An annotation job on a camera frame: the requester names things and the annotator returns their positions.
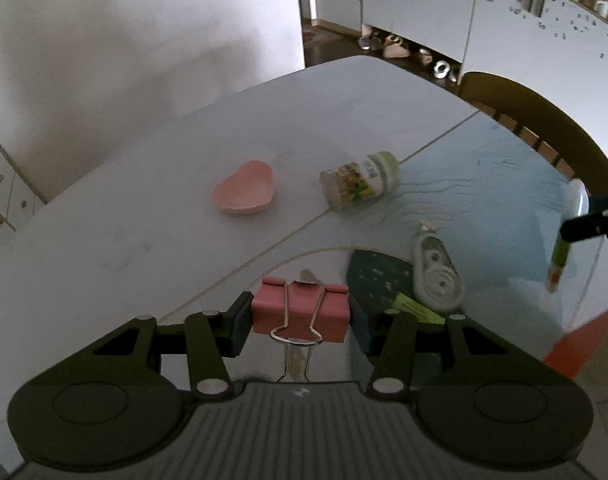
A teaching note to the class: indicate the lime green highlighter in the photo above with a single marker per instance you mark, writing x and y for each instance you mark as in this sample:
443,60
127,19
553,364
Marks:
419,309

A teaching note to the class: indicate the pink binder clip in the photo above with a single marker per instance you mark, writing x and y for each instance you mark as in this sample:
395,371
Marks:
329,315

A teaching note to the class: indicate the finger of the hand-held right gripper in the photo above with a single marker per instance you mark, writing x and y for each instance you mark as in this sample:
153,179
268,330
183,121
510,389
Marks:
586,226
606,201

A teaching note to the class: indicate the orange mat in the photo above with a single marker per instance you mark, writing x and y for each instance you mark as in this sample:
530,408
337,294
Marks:
589,340

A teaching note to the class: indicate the white wardrobe cabinet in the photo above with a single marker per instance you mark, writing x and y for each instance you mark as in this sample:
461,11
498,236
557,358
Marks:
509,35

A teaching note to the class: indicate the pink heart-shaped dish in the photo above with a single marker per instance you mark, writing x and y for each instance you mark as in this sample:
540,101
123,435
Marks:
245,194

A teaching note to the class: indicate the wooden chair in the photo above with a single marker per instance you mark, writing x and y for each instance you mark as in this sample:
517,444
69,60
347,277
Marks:
559,125

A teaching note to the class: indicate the row of shoes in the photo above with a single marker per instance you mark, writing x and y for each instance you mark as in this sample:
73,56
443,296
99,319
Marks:
399,50

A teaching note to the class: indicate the white tube green label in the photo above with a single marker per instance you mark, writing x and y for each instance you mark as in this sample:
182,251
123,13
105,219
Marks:
559,260

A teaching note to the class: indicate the white cabinet wooden trim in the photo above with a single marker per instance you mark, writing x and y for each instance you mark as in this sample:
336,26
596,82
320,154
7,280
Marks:
3,185

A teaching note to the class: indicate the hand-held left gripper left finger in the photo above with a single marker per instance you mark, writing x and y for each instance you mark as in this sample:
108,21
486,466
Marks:
241,322

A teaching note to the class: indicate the blue printed table mat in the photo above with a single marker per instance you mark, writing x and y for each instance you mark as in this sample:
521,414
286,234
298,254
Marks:
484,185

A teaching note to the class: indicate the clear jar green lid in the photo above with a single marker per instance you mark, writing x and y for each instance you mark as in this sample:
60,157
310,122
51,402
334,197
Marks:
361,180

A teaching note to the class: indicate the grey correction tape dispenser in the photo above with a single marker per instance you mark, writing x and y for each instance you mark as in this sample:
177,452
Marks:
436,272

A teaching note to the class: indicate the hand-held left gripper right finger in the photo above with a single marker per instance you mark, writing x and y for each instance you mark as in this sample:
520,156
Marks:
361,330

